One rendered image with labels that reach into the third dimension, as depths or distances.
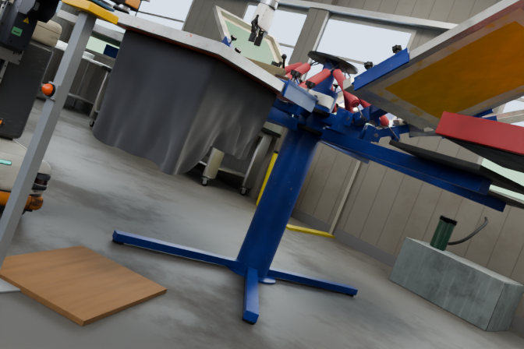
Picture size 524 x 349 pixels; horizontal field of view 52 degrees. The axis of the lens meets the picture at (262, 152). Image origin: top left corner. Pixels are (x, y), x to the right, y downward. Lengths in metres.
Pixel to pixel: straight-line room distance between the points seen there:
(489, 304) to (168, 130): 3.34
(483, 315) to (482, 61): 2.72
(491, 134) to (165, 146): 1.12
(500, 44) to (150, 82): 1.33
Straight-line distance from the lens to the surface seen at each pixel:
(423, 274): 4.85
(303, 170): 3.04
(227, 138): 2.05
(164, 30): 1.87
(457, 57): 2.30
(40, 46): 2.87
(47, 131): 1.86
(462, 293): 4.72
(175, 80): 1.90
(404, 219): 5.82
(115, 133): 2.04
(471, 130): 2.03
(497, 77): 2.47
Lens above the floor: 0.76
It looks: 2 degrees down
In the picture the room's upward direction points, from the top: 22 degrees clockwise
